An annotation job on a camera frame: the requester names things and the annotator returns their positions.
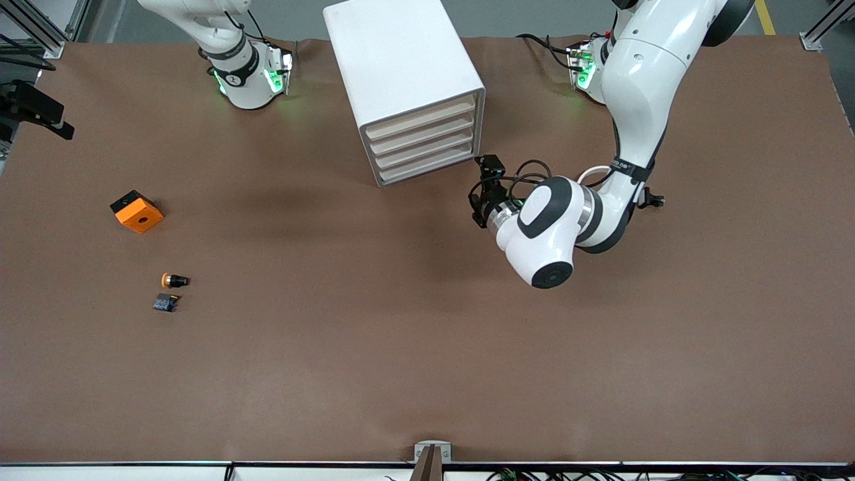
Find brown table cover mat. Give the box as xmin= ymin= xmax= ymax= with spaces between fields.
xmin=0 ymin=35 xmax=855 ymax=464

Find orange black switch box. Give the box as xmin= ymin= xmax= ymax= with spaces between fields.
xmin=110 ymin=190 xmax=164 ymax=234

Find grey metal table bracket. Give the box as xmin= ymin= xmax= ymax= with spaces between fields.
xmin=414 ymin=441 xmax=452 ymax=464

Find tangled black cables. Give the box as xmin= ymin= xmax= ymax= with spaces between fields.
xmin=488 ymin=468 xmax=855 ymax=481

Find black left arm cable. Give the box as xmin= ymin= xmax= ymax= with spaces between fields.
xmin=468 ymin=158 xmax=556 ymax=204

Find brown tapered post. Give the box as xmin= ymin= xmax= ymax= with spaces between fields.
xmin=409 ymin=446 xmax=445 ymax=481

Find aluminium frame profile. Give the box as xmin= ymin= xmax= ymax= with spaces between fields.
xmin=800 ymin=0 xmax=855 ymax=52
xmin=0 ymin=0 xmax=91 ymax=59

